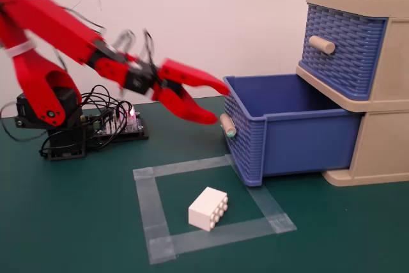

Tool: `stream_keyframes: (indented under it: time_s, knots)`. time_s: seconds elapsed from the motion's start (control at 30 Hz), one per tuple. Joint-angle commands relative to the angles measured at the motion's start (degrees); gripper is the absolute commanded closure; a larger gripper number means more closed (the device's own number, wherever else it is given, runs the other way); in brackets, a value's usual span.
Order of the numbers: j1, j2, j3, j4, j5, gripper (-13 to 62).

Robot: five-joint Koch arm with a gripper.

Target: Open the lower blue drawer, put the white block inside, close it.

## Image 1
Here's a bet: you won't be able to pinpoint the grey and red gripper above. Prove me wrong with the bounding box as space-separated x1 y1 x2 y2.
123 58 231 126

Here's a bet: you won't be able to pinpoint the white toy brick cube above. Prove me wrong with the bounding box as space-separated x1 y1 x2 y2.
187 186 229 232

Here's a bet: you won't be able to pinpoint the blue wicker-pattern drawer green-tipped handle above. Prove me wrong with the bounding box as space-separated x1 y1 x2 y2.
219 74 364 188

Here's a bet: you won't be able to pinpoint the beige plastic drawer cabinet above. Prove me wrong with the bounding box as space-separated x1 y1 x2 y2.
295 0 409 187

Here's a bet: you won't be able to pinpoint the controller circuit board with LED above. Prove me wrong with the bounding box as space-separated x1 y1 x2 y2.
81 109 144 136

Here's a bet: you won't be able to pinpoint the translucent tape strip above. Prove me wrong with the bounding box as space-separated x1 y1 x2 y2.
225 153 298 235
132 154 236 182
148 215 298 266
132 168 177 266

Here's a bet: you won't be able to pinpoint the white zip tie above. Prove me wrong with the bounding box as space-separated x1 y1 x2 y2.
4 40 36 59

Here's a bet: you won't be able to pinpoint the thin black servo wires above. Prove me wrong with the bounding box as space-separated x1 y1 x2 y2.
110 28 156 66

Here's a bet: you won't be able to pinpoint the black power cable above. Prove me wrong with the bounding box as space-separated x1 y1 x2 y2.
79 84 135 139

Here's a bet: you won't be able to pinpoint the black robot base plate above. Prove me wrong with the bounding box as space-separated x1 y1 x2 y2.
40 114 150 162

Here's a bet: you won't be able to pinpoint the blue wicker-pattern drawer plain handle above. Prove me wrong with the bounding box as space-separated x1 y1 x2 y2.
297 3 389 101

